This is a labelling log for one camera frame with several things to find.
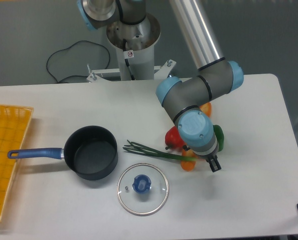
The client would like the black saucepan blue handle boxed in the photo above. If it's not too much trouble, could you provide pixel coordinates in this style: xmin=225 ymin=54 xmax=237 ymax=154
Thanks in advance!
xmin=7 ymin=125 xmax=118 ymax=181

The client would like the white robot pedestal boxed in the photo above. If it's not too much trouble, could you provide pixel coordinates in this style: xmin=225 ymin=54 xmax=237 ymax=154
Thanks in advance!
xmin=106 ymin=13 xmax=161 ymax=81

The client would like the yellow plastic basket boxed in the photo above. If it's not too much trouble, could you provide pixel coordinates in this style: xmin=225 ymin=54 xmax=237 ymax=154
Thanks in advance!
xmin=0 ymin=104 xmax=34 ymax=221

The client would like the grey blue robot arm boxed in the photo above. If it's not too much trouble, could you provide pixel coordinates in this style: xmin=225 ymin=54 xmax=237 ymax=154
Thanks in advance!
xmin=77 ymin=0 xmax=244 ymax=172

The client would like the black cable on floor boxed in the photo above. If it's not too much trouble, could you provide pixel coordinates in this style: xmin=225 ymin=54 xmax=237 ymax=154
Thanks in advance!
xmin=46 ymin=40 xmax=111 ymax=84

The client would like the green bell pepper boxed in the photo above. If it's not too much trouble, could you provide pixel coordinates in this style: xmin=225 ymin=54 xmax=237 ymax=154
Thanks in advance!
xmin=213 ymin=125 xmax=225 ymax=152

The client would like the red bell pepper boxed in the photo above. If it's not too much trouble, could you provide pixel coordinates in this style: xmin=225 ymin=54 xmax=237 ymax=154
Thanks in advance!
xmin=164 ymin=126 xmax=185 ymax=152

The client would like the green onion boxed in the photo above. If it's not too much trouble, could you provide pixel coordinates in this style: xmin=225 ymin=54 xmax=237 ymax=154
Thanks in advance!
xmin=122 ymin=140 xmax=204 ymax=162

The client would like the orange carrot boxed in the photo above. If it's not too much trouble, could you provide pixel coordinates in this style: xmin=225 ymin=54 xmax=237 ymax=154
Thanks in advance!
xmin=180 ymin=102 xmax=212 ymax=172

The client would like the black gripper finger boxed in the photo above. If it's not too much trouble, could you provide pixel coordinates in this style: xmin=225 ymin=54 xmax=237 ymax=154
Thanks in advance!
xmin=212 ymin=155 xmax=222 ymax=172
xmin=206 ymin=157 xmax=216 ymax=173

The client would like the glass lid blue knob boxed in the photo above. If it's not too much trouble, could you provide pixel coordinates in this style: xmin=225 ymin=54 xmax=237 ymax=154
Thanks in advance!
xmin=116 ymin=162 xmax=170 ymax=217

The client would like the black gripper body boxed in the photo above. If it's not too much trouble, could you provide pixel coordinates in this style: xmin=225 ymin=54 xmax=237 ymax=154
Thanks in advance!
xmin=183 ymin=144 xmax=219 ymax=162

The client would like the white metal mounting bracket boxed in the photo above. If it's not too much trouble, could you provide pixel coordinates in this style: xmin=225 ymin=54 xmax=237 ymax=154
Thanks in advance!
xmin=86 ymin=59 xmax=177 ymax=83

